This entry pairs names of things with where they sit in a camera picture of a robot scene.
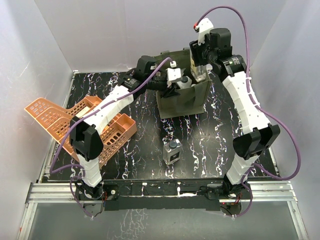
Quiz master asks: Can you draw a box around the clear square bottle grey cap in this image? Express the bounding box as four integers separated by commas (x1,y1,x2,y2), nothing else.
163,138,182,165

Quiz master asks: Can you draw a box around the olive green canvas bag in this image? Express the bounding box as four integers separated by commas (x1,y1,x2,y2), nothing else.
154,48,212,119

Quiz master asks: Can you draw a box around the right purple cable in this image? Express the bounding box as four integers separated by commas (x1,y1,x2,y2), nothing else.
194,6,302,220

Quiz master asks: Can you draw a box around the aluminium frame rail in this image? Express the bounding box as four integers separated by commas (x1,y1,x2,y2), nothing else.
18,178,309,240

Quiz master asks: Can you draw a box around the white rectangular lotion bottle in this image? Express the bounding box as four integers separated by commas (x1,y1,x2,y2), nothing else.
176,76,192,89

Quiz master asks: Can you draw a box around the purple cable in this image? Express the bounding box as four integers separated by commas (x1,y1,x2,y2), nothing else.
194,6,302,220
49,57,177,221

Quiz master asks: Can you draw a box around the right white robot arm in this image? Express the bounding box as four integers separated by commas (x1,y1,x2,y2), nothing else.
189,25,280,199

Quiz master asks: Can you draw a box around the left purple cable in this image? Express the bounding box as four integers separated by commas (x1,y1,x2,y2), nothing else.
49,57,177,221

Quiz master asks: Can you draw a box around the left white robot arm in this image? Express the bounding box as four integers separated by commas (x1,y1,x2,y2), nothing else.
67,55,176,200

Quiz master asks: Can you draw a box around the clear square bottle black cap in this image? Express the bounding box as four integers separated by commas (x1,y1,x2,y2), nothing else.
190,49,208,83

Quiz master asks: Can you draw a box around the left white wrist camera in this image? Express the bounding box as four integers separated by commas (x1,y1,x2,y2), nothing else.
166,61,182,88

